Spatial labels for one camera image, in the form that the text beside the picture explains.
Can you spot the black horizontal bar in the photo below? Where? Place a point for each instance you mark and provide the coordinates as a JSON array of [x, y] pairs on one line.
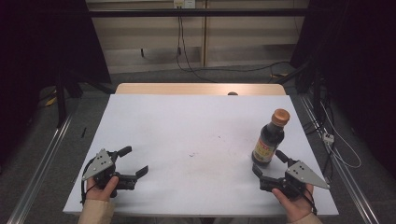
[[199, 12]]

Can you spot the person's right hand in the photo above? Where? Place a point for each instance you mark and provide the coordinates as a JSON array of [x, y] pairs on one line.
[[295, 207]]

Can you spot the small dark round knob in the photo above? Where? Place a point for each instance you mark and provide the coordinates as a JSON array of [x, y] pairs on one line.
[[232, 93]]

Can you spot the dark curtain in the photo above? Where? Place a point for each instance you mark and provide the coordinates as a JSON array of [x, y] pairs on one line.
[[358, 62], [40, 62]]

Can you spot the person's left hand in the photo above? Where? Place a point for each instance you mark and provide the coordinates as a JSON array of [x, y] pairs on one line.
[[99, 193]]

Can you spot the white power strip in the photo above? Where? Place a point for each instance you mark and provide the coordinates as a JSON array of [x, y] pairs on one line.
[[328, 137]]

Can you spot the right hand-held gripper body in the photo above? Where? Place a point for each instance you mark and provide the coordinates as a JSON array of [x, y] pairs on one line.
[[303, 174]]

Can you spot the dark sauce bottle orange cap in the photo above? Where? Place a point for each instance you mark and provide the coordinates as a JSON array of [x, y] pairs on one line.
[[270, 140]]

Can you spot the white wall socket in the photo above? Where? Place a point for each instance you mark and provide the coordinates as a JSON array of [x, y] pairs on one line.
[[184, 3]]

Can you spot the black metal stand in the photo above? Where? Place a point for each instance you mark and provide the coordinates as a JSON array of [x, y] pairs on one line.
[[61, 99]]

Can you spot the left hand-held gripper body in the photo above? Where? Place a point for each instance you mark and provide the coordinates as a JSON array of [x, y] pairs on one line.
[[102, 166]]

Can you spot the small black floor scrap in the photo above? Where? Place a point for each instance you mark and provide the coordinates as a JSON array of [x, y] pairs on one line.
[[83, 132]]

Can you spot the yellow floor tape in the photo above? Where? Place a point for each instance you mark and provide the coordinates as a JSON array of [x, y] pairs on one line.
[[279, 75], [51, 101]]

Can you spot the metal floor rail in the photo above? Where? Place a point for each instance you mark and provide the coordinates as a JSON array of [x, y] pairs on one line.
[[345, 174], [37, 169]]

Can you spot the white board table cover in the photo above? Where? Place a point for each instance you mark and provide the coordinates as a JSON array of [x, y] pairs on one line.
[[193, 130]]

